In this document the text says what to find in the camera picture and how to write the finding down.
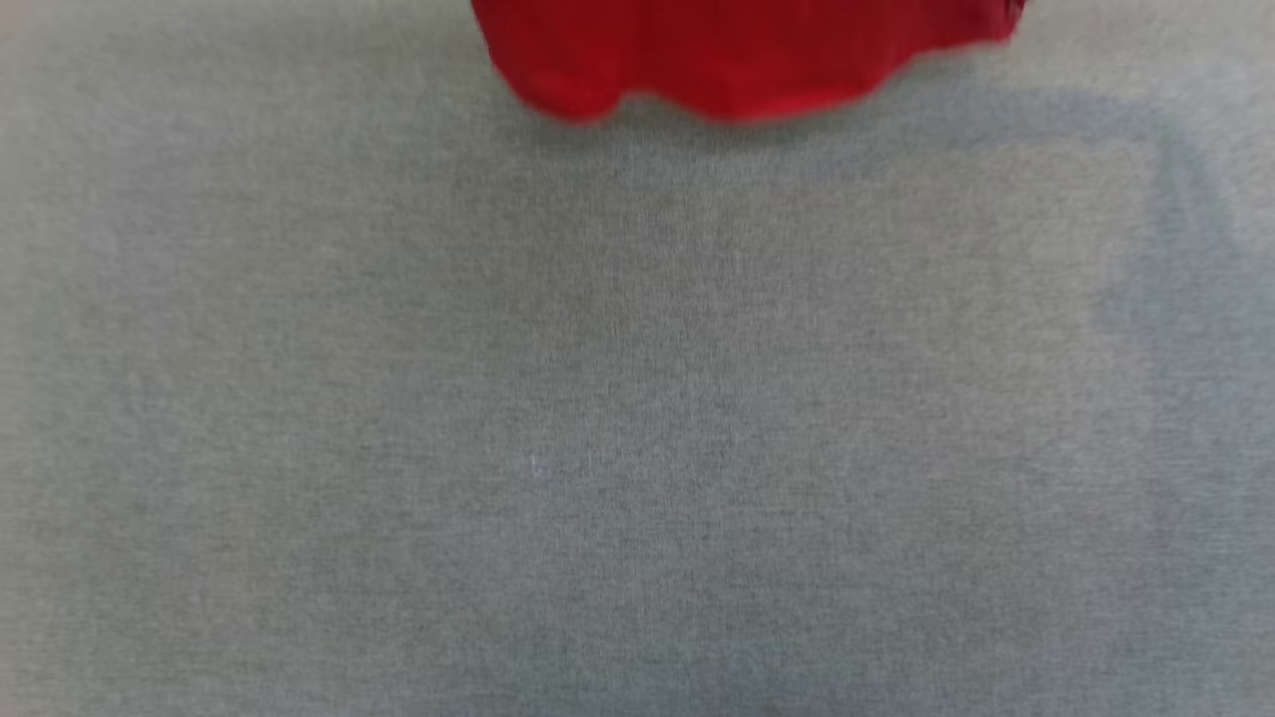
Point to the red basketball jersey white sleeves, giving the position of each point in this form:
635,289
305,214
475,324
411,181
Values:
737,55

